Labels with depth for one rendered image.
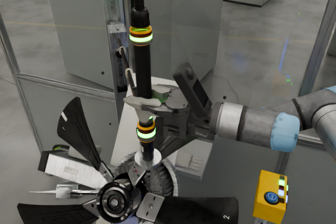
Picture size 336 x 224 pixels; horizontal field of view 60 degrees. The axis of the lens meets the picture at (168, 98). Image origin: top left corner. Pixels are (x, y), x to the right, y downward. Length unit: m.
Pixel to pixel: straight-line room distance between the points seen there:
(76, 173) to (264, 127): 0.78
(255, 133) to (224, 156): 1.12
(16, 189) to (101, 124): 1.10
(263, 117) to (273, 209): 0.61
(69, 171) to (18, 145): 1.99
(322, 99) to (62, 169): 0.91
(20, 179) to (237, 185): 1.80
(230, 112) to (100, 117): 1.38
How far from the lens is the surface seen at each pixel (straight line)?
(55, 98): 2.03
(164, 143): 0.89
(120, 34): 1.20
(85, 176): 1.15
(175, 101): 0.62
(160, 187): 1.03
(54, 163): 1.22
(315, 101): 0.69
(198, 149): 1.57
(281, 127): 0.59
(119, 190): 0.92
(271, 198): 1.15
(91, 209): 1.03
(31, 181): 2.76
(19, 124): 3.40
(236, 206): 0.94
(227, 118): 0.59
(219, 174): 1.82
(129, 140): 1.19
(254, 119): 0.59
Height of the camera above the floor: 1.97
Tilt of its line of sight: 35 degrees down
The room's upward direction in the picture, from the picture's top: straight up
